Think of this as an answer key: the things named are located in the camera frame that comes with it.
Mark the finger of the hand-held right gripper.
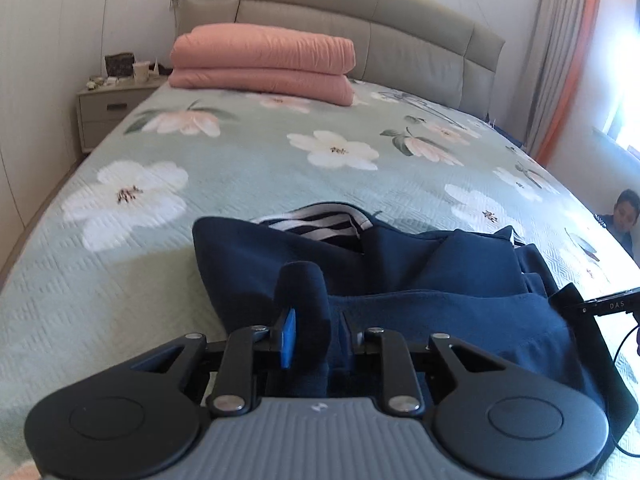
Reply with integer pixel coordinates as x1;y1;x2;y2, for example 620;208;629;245
560;307;640;477
549;282;640;317

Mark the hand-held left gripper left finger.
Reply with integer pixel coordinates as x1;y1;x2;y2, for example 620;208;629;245
130;308;297;417

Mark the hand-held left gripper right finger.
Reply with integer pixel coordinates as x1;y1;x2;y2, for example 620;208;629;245
341;311;507;417

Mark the navy blue striped-sleeve hoodie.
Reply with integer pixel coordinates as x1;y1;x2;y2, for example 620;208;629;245
192;201;613;411

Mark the bed with floral bedspread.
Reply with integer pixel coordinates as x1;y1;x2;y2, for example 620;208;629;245
0;77;640;480

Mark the window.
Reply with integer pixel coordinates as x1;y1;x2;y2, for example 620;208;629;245
592;35;640;163

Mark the dark blue cloth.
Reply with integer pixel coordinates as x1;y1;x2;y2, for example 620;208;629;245
486;119;527;148

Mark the orange curtain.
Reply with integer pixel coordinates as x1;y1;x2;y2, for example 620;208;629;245
536;0;604;162

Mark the grey curtain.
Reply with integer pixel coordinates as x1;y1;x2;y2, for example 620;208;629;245
521;0;592;157

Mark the folded pink quilt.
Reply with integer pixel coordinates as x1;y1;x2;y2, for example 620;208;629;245
168;22;357;107

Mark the beige nightstand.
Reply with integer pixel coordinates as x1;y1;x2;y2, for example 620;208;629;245
76;76;166;153

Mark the beige padded headboard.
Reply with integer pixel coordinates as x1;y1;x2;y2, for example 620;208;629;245
175;0;507;127

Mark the brown patterned bag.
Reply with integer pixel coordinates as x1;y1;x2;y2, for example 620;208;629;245
104;52;135;77

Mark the white wardrobe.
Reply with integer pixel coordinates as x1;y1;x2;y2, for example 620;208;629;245
0;0;187;273

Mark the black cable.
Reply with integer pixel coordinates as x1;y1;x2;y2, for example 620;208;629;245
612;310;640;457

